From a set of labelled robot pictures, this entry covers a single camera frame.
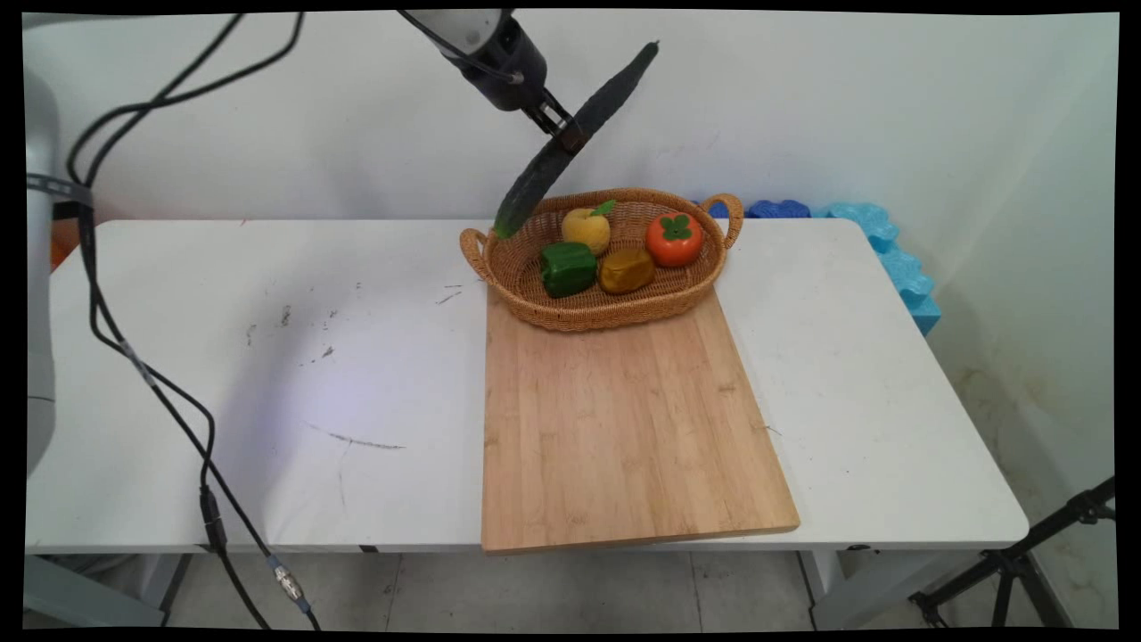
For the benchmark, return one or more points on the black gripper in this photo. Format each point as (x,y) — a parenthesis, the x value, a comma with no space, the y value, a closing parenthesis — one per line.
(508,71)

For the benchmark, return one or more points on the dark green cucumber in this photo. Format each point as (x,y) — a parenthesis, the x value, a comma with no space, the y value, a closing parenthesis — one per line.
(606,102)

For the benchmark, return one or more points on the green toy bell pepper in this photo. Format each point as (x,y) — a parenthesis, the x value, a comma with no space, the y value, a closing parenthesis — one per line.
(568,269)

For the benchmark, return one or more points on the brown toy potato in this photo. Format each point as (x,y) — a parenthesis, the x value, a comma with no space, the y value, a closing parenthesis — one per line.
(626,271)

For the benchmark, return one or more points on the orange toy persimmon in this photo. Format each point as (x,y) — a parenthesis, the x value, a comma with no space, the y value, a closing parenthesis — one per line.
(674,240)

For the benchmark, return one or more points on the woven wicker basket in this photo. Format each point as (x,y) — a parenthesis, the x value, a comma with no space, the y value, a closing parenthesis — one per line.
(606,303)

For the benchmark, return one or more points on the dark blue foam mat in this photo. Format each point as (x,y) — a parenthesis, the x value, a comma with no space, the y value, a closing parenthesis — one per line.
(775,209)

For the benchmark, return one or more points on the wooden cutting board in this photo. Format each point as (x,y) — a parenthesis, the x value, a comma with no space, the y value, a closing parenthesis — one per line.
(624,428)

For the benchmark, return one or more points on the light blue foam mat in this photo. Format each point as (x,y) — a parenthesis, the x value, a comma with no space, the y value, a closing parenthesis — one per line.
(900,267)

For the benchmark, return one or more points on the orange object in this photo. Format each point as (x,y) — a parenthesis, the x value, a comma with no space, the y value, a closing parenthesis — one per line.
(62,245)

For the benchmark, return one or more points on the white table leg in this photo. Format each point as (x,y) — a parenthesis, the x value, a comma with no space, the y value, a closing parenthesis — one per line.
(838,588)

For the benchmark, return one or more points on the black tripod stand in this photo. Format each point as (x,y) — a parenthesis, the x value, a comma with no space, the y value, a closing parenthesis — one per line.
(1007,562)

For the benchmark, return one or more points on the grey table leg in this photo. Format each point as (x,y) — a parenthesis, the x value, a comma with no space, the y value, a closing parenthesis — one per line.
(107,588)

